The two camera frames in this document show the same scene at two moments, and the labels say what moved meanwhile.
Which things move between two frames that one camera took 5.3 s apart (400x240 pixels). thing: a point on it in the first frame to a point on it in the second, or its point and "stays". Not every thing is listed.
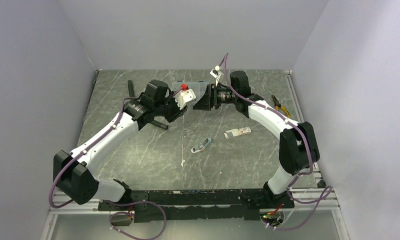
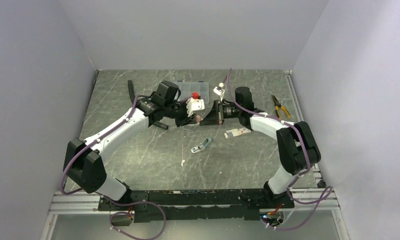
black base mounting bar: x=153 y=205 stays
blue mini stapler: x=201 y=146 stays
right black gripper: x=208 y=99 to x=212 y=117
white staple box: x=233 y=132 stays
